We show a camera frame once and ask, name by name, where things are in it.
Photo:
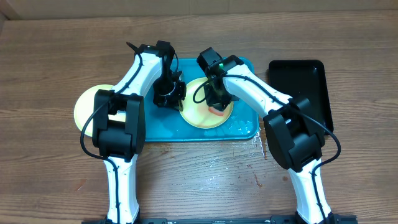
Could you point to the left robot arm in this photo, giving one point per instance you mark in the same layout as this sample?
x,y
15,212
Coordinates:
x,y
119,127

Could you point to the grey pink sponge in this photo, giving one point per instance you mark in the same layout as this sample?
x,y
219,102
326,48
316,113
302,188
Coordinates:
x,y
215,111

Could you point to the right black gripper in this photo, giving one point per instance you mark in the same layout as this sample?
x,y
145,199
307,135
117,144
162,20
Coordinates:
x,y
214,100

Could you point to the yellow-green plate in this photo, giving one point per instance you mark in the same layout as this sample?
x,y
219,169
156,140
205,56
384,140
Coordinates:
x,y
84,108
198,114

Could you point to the black rectangular tray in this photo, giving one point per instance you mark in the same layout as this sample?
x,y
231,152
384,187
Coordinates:
x,y
304,78

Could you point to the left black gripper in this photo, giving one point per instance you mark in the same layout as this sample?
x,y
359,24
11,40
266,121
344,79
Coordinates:
x,y
175,102

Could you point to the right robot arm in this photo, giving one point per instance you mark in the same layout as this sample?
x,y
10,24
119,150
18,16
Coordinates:
x,y
295,139

